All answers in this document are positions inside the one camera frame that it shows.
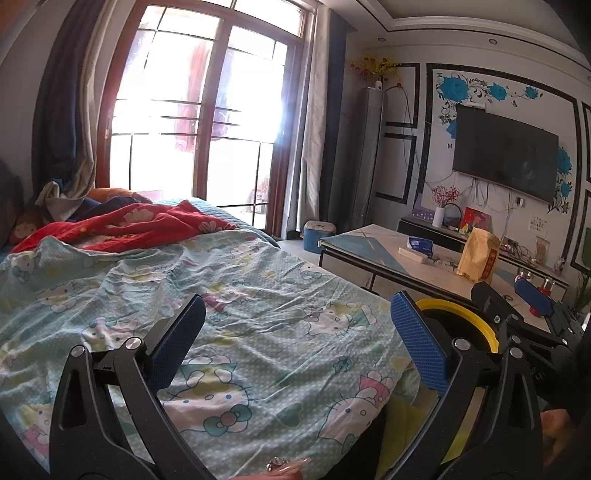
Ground blue curtain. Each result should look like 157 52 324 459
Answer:
318 8 359 228
31 0 116 195

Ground blue bucket white lid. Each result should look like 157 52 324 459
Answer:
302 220 337 253

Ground yellow artificial flowers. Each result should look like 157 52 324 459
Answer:
348 54 403 78

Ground red floral blanket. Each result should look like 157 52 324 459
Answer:
9 199 239 254

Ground black wall television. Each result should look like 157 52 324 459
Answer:
451 103 560 205

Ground orange plush doll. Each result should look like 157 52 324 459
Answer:
11 211 44 246

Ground grey white cloth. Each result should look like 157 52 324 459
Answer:
35 180 87 221

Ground white blue coffee table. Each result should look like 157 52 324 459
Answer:
318 224 572 334

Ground cartoon cat printed bedsheet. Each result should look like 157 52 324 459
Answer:
0 226 422 480

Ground black white television cabinet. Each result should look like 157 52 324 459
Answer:
397 215 572 290

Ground person's right hand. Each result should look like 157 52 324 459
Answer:
540 407 579 466

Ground red hanging garment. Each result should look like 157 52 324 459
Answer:
173 41 209 154

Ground brown framed glass door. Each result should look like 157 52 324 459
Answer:
95 0 320 232

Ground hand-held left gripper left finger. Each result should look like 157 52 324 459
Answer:
48 293 218 480

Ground tan paper bag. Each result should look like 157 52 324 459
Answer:
455 226 502 285

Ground dark blue cloth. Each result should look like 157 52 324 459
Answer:
78 196 140 219

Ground yellow rimmed black trash can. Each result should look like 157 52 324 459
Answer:
414 298 500 357

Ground beige curtain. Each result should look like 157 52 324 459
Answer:
75 0 131 200
294 0 341 237

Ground red photo frame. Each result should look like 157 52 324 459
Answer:
461 207 491 234

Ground white vase red flowers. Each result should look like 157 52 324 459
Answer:
431 184 463 228

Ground grey standing air conditioner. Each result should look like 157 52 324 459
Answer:
338 85 387 232

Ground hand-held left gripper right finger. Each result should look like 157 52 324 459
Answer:
389 291 552 480

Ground yellow-green cloth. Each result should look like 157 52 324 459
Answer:
382 396 445 477

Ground person's left hand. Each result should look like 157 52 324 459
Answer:
264 455 311 479

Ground dark headboard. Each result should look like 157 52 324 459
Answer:
0 161 25 251

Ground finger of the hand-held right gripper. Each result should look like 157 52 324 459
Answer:
514 276 588 336
470 281 570 350

